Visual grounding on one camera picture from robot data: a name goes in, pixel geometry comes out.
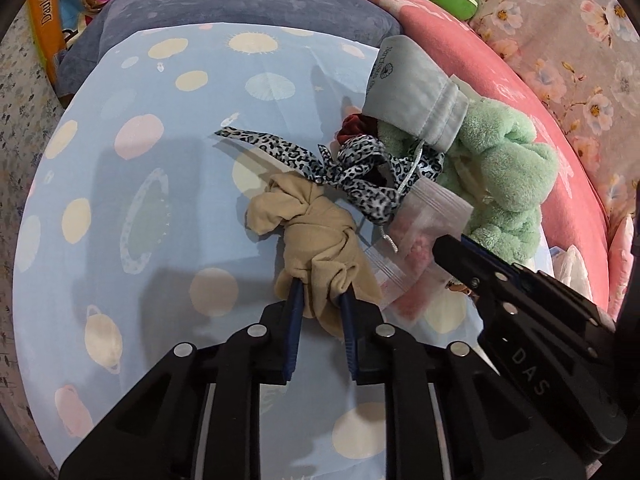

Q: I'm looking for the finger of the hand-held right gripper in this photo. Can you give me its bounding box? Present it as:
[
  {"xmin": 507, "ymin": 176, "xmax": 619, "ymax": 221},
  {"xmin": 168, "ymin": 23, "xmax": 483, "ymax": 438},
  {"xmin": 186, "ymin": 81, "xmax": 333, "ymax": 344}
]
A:
[
  {"xmin": 462, "ymin": 233, "xmax": 615, "ymax": 332},
  {"xmin": 433, "ymin": 234, "xmax": 502, "ymax": 302}
]

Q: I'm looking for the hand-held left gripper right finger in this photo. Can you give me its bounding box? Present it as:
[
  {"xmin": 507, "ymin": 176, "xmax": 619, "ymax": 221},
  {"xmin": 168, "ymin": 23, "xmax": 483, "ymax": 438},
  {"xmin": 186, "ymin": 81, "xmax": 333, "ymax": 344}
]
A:
[{"xmin": 336, "ymin": 291, "xmax": 586, "ymax": 480}]

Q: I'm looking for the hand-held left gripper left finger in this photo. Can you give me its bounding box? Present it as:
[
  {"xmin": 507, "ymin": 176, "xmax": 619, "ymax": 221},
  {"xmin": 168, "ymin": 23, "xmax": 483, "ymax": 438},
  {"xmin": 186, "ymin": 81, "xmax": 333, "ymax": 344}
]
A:
[{"xmin": 59, "ymin": 280, "xmax": 306, "ymax": 480}]

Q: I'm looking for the clear zip bag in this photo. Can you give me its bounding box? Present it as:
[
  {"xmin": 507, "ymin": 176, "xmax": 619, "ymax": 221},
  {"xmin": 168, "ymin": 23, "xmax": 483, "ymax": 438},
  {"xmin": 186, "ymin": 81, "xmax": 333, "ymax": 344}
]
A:
[{"xmin": 362, "ymin": 177, "xmax": 476, "ymax": 323}]

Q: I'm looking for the beige knotted stocking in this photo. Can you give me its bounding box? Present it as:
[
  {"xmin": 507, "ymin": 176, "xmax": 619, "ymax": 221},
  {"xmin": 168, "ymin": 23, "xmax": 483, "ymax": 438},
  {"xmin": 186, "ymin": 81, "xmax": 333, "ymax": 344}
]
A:
[{"xmin": 244, "ymin": 171, "xmax": 383, "ymax": 335}]

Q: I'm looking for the green fluffy towel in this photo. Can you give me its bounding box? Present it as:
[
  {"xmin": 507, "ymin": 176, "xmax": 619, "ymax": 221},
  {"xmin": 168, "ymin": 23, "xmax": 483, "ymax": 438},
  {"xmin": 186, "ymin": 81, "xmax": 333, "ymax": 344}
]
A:
[{"xmin": 377, "ymin": 97, "xmax": 560, "ymax": 266}]

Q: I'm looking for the dark red scrunchie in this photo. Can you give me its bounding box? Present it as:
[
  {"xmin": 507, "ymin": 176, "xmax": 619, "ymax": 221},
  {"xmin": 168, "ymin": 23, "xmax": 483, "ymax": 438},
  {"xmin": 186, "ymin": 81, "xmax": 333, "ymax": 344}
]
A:
[{"xmin": 334, "ymin": 114, "xmax": 381, "ymax": 147}]

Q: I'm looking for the grey drawstring pouch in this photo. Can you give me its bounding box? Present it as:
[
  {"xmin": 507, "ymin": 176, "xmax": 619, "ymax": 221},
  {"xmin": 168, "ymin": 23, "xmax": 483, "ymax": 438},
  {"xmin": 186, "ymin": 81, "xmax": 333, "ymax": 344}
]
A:
[{"xmin": 361, "ymin": 36, "xmax": 471, "ymax": 255}]

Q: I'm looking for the pink pillow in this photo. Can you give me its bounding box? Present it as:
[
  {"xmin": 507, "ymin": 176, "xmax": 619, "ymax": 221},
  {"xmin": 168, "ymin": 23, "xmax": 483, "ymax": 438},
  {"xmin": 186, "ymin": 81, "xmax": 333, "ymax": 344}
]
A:
[{"xmin": 607, "ymin": 212, "xmax": 636, "ymax": 321}]

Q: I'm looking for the leopard print scarf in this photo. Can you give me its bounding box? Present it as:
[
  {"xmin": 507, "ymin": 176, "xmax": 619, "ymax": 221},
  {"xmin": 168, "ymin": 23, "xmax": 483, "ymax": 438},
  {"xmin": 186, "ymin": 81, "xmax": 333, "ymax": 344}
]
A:
[{"xmin": 215, "ymin": 127, "xmax": 446, "ymax": 226}]

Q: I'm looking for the blue planet print sheet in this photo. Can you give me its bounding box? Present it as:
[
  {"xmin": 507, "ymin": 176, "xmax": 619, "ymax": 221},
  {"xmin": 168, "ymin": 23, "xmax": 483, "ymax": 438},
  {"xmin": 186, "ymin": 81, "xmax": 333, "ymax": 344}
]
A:
[{"xmin": 14, "ymin": 22, "xmax": 556, "ymax": 480}]

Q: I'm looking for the pink blanket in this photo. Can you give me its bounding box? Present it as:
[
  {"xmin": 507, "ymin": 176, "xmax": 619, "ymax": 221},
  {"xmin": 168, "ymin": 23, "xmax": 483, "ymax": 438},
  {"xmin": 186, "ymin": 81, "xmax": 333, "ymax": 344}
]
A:
[{"xmin": 320, "ymin": 0, "xmax": 611, "ymax": 306}]

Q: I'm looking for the grey floral cloth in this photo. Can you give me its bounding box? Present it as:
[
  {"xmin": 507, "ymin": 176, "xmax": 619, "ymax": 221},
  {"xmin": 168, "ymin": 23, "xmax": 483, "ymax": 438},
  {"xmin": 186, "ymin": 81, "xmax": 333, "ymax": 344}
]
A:
[{"xmin": 450, "ymin": 0, "xmax": 640, "ymax": 221}]

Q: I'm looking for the grey-blue cushion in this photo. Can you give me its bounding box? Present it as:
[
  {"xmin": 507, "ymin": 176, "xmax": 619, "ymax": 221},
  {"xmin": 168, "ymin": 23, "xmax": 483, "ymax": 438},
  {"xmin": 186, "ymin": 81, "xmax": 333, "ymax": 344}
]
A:
[{"xmin": 56, "ymin": 0, "xmax": 405, "ymax": 106}]

